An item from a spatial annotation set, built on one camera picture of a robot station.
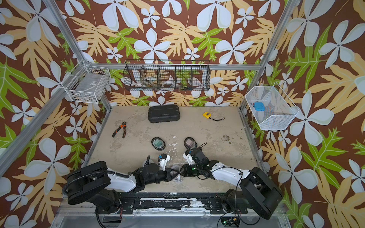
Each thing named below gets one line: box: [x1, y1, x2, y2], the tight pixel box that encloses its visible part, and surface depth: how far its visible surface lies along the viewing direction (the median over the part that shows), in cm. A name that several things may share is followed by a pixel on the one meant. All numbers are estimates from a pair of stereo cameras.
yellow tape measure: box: [202, 111, 226, 122], surface depth 117 cm
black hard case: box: [148, 104, 181, 124], surface depth 111 cm
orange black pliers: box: [112, 121, 127, 139], surface depth 109 cm
